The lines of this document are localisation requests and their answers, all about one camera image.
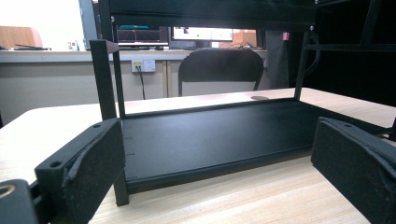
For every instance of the black metal shelf rack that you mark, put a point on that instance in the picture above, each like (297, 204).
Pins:
(202, 143)

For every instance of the round brown table cap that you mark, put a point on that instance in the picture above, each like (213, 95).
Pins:
(259, 97)

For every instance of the small pink tag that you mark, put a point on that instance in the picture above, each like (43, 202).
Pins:
(285, 36)

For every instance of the wooden box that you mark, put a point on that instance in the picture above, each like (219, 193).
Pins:
(18, 36)

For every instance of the black chair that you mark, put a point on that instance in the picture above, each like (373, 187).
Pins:
(221, 65)

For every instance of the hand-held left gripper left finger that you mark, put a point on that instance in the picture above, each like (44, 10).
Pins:
(90, 168)

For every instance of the grey counter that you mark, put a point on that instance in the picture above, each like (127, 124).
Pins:
(46, 81)

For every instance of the white wall power outlet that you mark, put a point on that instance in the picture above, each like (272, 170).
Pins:
(144, 66)

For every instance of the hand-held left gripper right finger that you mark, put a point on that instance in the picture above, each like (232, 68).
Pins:
(351, 165)

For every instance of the white-screen monitor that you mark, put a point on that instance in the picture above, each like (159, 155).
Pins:
(202, 33)

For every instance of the dark-screen monitor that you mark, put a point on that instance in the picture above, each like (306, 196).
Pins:
(141, 35)

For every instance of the black metal stand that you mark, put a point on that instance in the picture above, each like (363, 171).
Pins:
(348, 47)

